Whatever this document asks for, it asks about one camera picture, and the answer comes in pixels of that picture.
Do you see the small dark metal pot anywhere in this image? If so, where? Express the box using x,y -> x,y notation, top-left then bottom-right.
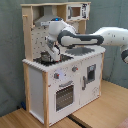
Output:
41,51 -> 52,63

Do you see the grey toy sink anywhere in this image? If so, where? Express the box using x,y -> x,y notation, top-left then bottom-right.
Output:
66,47 -> 94,56

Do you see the grey range hood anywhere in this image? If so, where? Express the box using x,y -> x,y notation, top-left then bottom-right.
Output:
34,6 -> 61,27

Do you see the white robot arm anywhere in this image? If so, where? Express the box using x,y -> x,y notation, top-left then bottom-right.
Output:
47,18 -> 128,63

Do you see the right red stove knob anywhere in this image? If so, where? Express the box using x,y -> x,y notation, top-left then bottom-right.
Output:
72,66 -> 78,72

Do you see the white toy microwave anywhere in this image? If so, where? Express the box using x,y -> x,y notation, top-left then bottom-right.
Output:
66,3 -> 90,21

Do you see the left red stove knob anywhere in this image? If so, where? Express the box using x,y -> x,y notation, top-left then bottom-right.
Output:
54,73 -> 60,79

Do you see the wooden toy kitchen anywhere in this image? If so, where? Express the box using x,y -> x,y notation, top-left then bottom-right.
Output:
22,2 -> 105,127

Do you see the grey cupboard door handle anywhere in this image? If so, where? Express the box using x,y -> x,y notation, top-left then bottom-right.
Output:
82,76 -> 86,90

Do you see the red stove knob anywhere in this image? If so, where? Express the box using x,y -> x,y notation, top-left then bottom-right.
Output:
72,66 -> 78,72
54,73 -> 60,79

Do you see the grey ice dispenser panel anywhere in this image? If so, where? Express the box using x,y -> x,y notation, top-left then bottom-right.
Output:
87,65 -> 96,82

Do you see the toy oven door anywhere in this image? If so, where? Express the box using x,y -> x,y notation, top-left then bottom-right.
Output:
55,80 -> 76,113

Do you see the black toy stovetop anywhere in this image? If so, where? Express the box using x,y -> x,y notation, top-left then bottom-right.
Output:
34,52 -> 71,66

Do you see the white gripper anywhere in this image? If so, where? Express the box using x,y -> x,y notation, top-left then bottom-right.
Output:
46,39 -> 60,61

